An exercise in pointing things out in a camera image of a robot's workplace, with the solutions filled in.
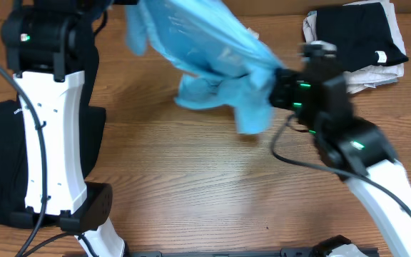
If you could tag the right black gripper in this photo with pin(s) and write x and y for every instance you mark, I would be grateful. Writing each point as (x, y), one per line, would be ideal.
(277, 82)

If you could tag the light blue t-shirt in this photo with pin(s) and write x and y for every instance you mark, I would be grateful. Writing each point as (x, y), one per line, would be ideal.
(223, 63)

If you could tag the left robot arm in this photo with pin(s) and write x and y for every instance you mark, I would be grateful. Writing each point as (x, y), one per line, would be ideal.
(50, 47)

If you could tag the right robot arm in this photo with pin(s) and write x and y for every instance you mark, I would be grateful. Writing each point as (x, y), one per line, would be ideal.
(354, 149)

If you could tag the folded grey garment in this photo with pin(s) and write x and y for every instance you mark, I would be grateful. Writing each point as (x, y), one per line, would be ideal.
(379, 83)

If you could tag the folded black garment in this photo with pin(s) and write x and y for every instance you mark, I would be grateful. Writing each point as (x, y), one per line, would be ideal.
(361, 34)

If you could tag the black garment under blue shirt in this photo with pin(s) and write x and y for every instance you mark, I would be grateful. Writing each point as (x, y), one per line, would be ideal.
(9, 160)

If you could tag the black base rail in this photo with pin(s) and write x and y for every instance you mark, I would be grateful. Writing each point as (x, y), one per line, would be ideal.
(338, 246)

